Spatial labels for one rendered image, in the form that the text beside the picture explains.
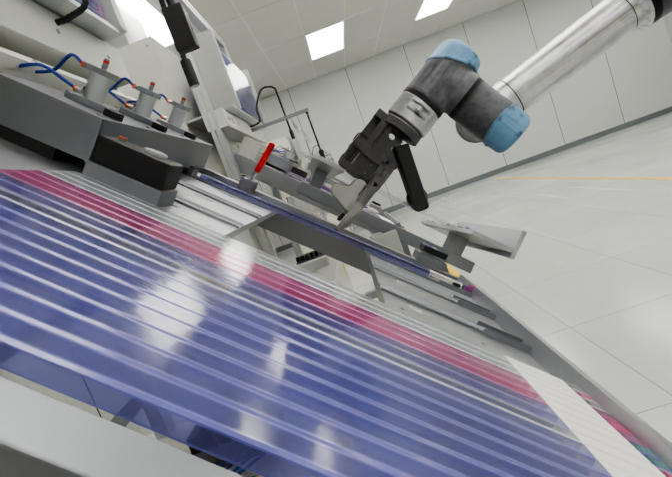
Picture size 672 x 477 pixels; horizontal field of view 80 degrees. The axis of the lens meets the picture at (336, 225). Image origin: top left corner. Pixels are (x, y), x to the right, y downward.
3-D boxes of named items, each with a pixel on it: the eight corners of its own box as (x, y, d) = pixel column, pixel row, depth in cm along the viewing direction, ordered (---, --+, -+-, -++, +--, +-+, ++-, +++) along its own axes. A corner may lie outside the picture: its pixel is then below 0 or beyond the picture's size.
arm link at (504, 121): (521, 121, 72) (472, 83, 72) (541, 115, 61) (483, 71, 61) (491, 156, 74) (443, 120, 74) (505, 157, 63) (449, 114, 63)
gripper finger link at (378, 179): (348, 207, 65) (373, 173, 69) (357, 214, 65) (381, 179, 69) (360, 195, 60) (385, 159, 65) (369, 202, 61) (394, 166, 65)
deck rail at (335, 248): (447, 305, 81) (460, 278, 80) (450, 308, 79) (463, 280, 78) (117, 163, 79) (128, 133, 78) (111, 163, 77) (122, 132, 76)
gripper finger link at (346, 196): (312, 211, 62) (342, 173, 66) (342, 235, 62) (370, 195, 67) (318, 203, 59) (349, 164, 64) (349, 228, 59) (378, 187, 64)
